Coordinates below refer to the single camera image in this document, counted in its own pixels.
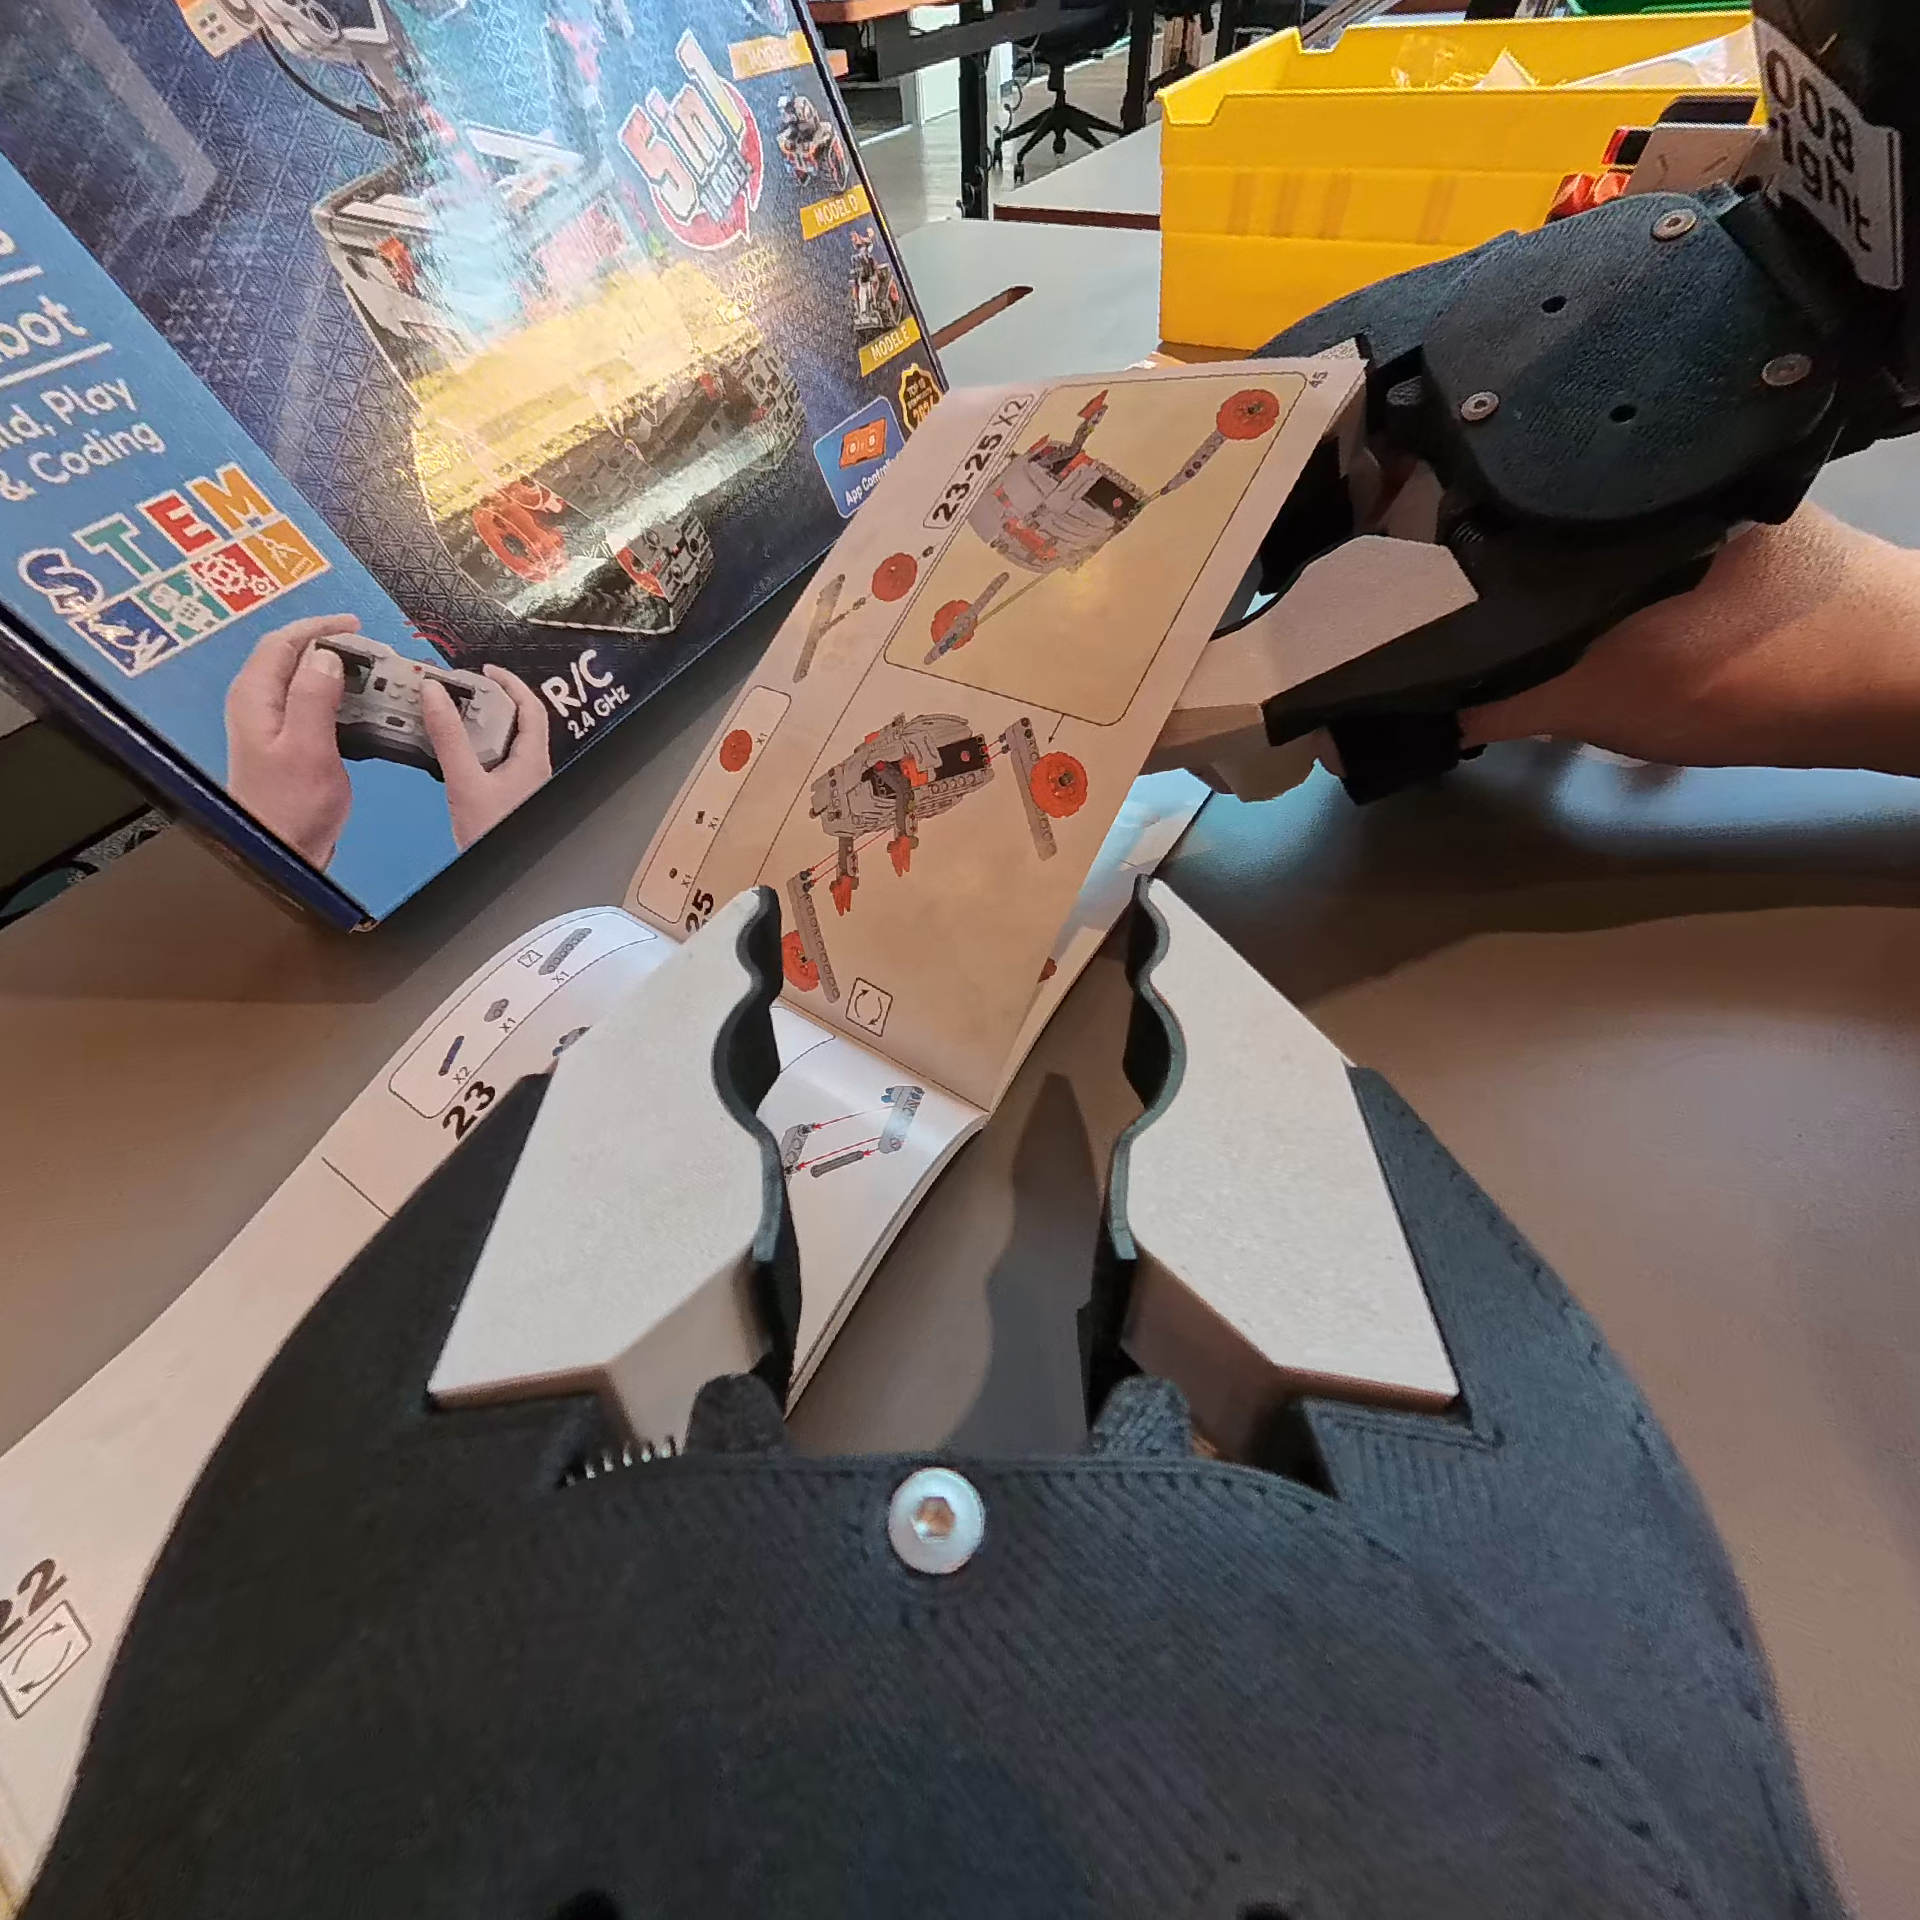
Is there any blue toy robot kit box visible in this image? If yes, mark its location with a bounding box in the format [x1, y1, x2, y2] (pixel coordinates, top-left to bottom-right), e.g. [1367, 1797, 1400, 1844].
[0, 0, 949, 924]

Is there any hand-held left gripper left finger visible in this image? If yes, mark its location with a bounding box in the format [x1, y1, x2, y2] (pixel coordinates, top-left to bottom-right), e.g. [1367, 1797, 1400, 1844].
[423, 885, 806, 1449]

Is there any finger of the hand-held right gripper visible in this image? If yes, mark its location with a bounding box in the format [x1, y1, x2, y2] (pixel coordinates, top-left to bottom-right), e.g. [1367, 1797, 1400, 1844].
[1328, 368, 1449, 533]
[1147, 533, 1481, 799]

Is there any yellow plastic bin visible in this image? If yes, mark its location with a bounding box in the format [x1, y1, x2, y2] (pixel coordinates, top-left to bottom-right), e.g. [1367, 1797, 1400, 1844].
[1155, 14, 1763, 355]

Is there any black office chair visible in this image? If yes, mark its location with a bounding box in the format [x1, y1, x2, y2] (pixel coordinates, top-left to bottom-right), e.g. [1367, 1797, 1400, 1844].
[998, 0, 1127, 173]

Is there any clear plastic bag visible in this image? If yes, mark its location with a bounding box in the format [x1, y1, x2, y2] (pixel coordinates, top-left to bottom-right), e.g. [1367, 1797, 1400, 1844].
[1388, 26, 1579, 96]

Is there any grey desk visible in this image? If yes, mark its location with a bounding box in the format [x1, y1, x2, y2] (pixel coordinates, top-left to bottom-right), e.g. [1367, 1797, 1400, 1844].
[0, 143, 1920, 1920]

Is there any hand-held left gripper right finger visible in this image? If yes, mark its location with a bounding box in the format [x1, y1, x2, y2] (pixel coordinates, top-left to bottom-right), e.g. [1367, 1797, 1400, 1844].
[1084, 873, 1470, 1469]

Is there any instruction booklet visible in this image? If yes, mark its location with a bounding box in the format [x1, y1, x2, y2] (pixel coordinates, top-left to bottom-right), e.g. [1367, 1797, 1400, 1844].
[0, 355, 1371, 1862]

